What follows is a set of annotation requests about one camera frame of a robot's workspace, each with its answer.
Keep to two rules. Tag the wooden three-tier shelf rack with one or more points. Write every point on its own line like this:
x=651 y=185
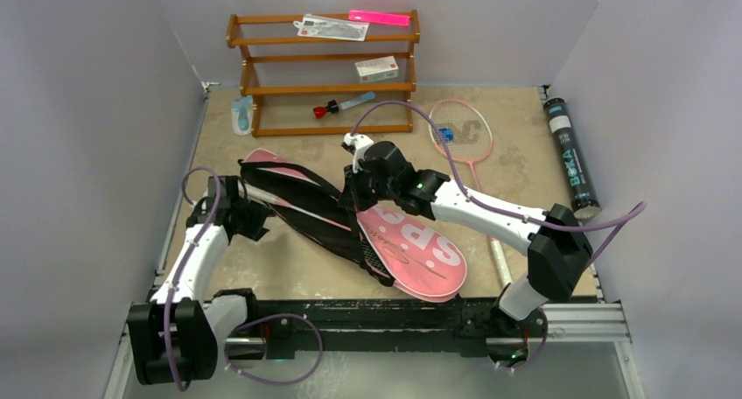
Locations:
x=314 y=74

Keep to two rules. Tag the light blue glue stick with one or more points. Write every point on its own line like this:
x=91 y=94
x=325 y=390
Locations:
x=357 y=101

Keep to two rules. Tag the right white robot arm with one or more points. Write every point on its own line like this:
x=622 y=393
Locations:
x=552 y=240

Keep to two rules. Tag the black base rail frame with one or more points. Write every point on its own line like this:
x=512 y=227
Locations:
x=470 y=327

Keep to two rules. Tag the black shuttlecock tube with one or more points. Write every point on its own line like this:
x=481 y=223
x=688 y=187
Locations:
x=583 y=197

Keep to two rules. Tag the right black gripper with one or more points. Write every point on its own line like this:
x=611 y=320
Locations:
x=353 y=189

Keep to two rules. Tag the pink racket cover bag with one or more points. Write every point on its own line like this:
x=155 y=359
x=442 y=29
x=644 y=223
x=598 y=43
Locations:
x=394 y=248

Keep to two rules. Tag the light blue packaged item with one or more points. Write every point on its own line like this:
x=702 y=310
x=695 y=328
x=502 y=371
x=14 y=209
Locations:
x=242 y=108

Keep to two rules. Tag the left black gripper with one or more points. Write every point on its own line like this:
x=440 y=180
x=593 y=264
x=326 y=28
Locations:
x=258 y=213

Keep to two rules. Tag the white red small box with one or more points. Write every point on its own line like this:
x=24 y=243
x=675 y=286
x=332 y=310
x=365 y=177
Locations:
x=379 y=69

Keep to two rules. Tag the pink flat ruler package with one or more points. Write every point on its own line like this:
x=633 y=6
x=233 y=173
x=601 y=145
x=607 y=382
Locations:
x=379 y=18

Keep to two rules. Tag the clear plastic blister package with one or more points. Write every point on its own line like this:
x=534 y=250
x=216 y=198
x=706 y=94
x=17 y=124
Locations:
x=319 y=27

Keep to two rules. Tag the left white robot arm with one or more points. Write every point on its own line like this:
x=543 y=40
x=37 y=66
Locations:
x=185 y=280

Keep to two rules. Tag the blue grey eraser block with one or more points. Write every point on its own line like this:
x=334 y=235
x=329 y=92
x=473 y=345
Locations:
x=446 y=133

